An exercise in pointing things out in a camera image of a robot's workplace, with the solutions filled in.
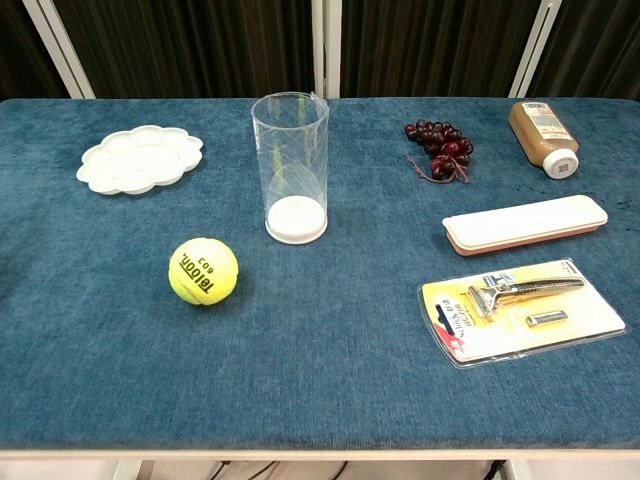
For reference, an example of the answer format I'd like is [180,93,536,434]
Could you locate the white flower-shaped paint palette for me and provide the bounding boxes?
[75,124,205,196]

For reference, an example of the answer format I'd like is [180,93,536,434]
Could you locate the razor in yellow blister pack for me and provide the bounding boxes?
[416,257,628,370]

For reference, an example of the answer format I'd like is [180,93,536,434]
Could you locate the white and pink rectangular case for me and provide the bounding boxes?
[441,194,610,258]

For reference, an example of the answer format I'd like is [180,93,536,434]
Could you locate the blue velvet table cloth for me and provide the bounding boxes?
[0,97,640,451]

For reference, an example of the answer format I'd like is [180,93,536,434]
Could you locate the yellow tennis ball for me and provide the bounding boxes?
[168,236,240,307]

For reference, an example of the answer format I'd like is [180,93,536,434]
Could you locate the black cable under table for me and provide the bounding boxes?
[199,460,351,480]

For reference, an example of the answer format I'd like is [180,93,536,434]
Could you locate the white metal frame post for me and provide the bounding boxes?
[22,0,97,100]
[310,0,343,100]
[508,0,561,99]

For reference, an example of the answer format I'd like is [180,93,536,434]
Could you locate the brown bottle with white cap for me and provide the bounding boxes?
[508,99,581,180]

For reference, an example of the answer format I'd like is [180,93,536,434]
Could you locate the clear plastic tube container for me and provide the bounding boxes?
[250,90,331,246]

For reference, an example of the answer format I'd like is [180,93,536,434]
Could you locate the dark red grape bunch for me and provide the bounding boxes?
[403,118,475,185]

